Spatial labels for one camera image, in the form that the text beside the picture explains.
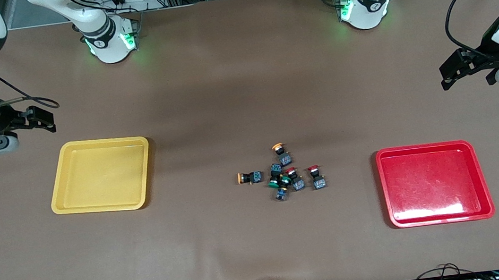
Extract red mushroom push button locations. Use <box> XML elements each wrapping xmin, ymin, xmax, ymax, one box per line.
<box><xmin>307</xmin><ymin>164</ymin><xmax>328</xmax><ymax>191</ymax></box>
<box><xmin>284</xmin><ymin>166</ymin><xmax>307</xmax><ymax>193</ymax></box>

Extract green mushroom push button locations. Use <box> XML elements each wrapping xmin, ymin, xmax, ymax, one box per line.
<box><xmin>266</xmin><ymin>163</ymin><xmax>285</xmax><ymax>190</ymax></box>
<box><xmin>273</xmin><ymin>175</ymin><xmax>294</xmax><ymax>202</ymax></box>

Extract red plastic tray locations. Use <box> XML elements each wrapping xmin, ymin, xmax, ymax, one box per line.
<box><xmin>374</xmin><ymin>136</ymin><xmax>497</xmax><ymax>231</ymax></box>

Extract yellow plastic tray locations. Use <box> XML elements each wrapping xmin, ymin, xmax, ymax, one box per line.
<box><xmin>43</xmin><ymin>132</ymin><xmax>157</xmax><ymax>220</ymax></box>

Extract yellow mushroom push button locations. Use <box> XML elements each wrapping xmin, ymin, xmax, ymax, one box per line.
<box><xmin>237</xmin><ymin>170</ymin><xmax>265</xmax><ymax>187</ymax></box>
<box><xmin>271</xmin><ymin>142</ymin><xmax>294</xmax><ymax>168</ymax></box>

